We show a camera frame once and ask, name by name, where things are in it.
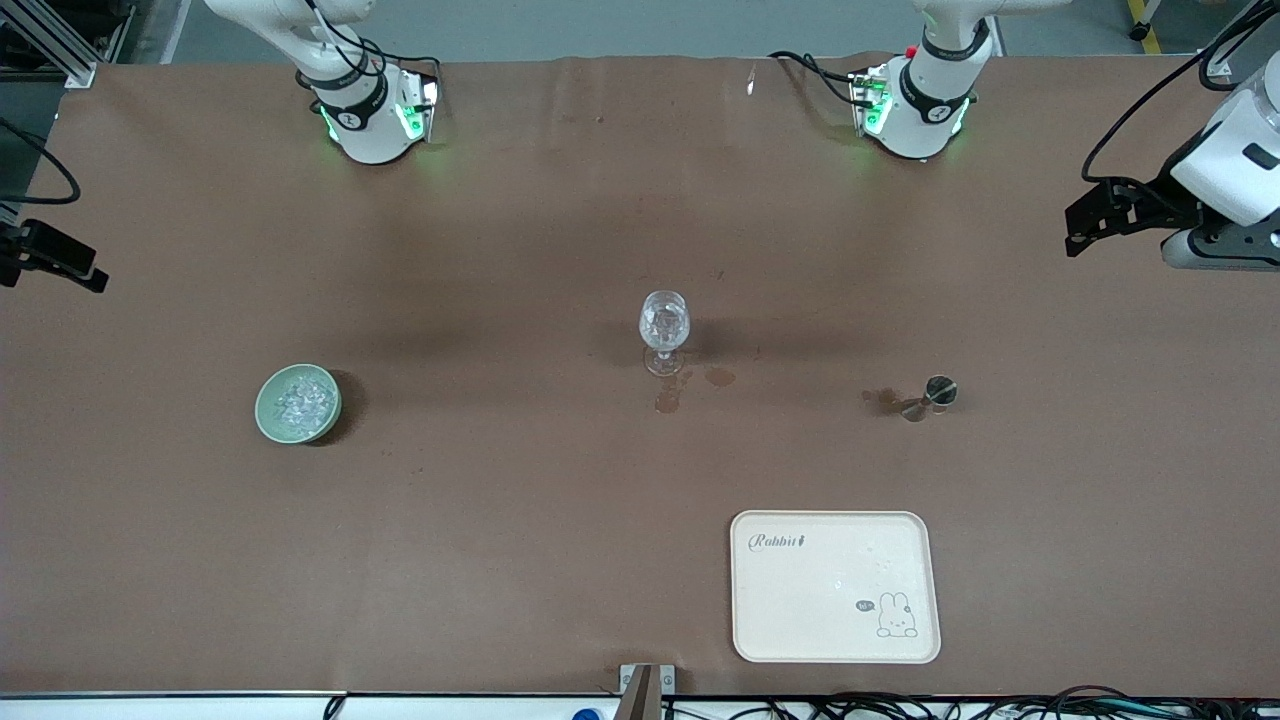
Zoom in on black right base cable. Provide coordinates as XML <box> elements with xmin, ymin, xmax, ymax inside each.
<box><xmin>300</xmin><ymin>0</ymin><xmax>443</xmax><ymax>93</ymax></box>

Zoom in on clear ice cubes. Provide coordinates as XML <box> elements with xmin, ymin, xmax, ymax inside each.
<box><xmin>272</xmin><ymin>374</ymin><xmax>337</xmax><ymax>434</ymax></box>

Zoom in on clear wine glass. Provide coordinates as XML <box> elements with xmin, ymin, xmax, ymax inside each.
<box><xmin>639</xmin><ymin>290</ymin><xmax>693</xmax><ymax>378</ymax></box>

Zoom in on black left base cable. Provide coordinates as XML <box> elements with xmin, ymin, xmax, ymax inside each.
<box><xmin>768</xmin><ymin>50</ymin><xmax>873</xmax><ymax>107</ymax></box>

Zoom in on aluminium frame profile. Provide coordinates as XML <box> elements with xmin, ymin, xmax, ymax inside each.
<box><xmin>1205</xmin><ymin>0</ymin><xmax>1280</xmax><ymax>91</ymax></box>
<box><xmin>0</xmin><ymin>0</ymin><xmax>98</xmax><ymax>89</ymax></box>

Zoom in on black base cable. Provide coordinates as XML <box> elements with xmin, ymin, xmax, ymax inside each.
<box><xmin>300</xmin><ymin>0</ymin><xmax>443</xmax><ymax>93</ymax></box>
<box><xmin>768</xmin><ymin>50</ymin><xmax>873</xmax><ymax>107</ymax></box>

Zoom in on brown table cover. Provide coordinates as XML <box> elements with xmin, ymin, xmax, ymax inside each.
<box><xmin>0</xmin><ymin>55</ymin><xmax>1280</xmax><ymax>698</ymax></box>

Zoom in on grey metal bracket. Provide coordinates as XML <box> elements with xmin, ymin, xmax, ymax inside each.
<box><xmin>619</xmin><ymin>664</ymin><xmax>677</xmax><ymax>696</ymax></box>

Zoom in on brown camera post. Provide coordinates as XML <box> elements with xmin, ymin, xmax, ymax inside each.
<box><xmin>620</xmin><ymin>665</ymin><xmax>663</xmax><ymax>720</ymax></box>

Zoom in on green ceramic bowl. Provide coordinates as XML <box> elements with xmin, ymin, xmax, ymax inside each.
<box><xmin>254</xmin><ymin>363</ymin><xmax>343</xmax><ymax>445</ymax></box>

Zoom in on black cable bundle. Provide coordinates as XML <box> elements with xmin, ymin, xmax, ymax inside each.
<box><xmin>660</xmin><ymin>686</ymin><xmax>1280</xmax><ymax>720</ymax></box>

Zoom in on metal jigger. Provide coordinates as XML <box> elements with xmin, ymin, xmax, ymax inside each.
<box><xmin>900</xmin><ymin>375</ymin><xmax>959</xmax><ymax>423</ymax></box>

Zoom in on cream rabbit print tray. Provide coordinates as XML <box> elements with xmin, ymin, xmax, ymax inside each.
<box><xmin>730</xmin><ymin>510</ymin><xmax>942</xmax><ymax>665</ymax></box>

